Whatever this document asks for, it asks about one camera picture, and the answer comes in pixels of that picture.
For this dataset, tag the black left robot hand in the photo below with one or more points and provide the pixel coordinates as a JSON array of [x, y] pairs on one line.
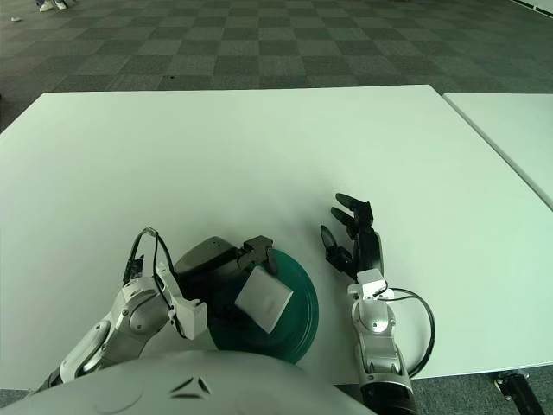
[[207, 263]]

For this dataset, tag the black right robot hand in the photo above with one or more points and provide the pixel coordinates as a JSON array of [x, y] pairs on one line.
[[369, 250]]

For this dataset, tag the white square charger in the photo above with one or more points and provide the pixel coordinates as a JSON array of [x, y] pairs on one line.
[[263, 298]]

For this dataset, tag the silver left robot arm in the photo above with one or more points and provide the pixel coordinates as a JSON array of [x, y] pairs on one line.
[[129, 311]]

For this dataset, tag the green round plate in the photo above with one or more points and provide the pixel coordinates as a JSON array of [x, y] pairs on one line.
[[302, 302]]

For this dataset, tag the white neighbouring table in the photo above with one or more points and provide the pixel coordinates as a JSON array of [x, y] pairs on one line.
[[518, 127]]

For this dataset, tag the black table leg base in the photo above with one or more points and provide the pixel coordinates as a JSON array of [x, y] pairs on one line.
[[520, 392]]

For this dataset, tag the white sneaker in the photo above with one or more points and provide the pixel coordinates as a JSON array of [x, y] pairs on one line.
[[46, 7], [61, 4]]

